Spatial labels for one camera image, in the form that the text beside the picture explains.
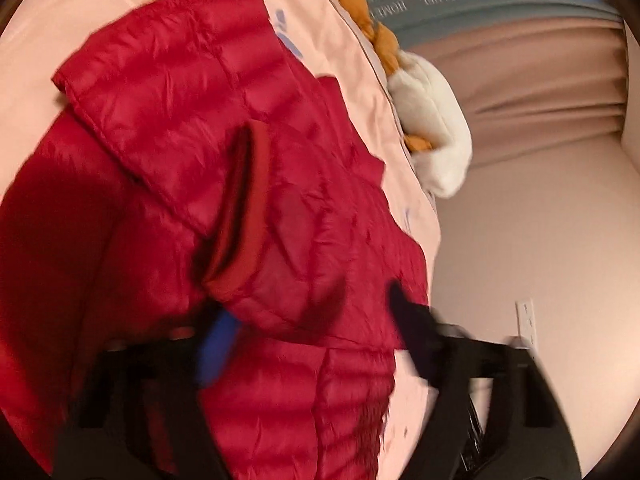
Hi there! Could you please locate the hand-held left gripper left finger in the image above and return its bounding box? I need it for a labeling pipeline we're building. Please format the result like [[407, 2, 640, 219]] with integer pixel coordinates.
[[52, 305, 246, 480]]

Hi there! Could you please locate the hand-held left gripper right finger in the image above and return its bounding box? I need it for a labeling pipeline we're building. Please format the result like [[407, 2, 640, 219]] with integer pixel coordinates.
[[387, 280, 583, 480]]

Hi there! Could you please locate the red down jacket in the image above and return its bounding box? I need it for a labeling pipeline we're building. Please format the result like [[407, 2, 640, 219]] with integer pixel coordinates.
[[0, 0, 433, 480]]

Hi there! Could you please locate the white goose plush toy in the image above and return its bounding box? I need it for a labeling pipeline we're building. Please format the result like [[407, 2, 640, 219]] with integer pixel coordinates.
[[334, 0, 473, 200]]

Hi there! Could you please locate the pink curtain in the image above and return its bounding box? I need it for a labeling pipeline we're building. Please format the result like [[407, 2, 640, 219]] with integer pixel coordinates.
[[410, 15, 628, 168]]

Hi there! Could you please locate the pink printed duvet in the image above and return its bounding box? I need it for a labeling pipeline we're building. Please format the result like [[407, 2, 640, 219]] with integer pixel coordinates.
[[0, 0, 446, 480]]

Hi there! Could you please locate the blue-grey striped headboard cushion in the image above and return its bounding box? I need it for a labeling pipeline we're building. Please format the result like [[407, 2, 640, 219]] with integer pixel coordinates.
[[350, 0, 623, 48]]

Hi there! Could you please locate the white wall outlet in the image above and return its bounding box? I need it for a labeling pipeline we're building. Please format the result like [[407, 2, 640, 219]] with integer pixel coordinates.
[[515, 299, 538, 356]]

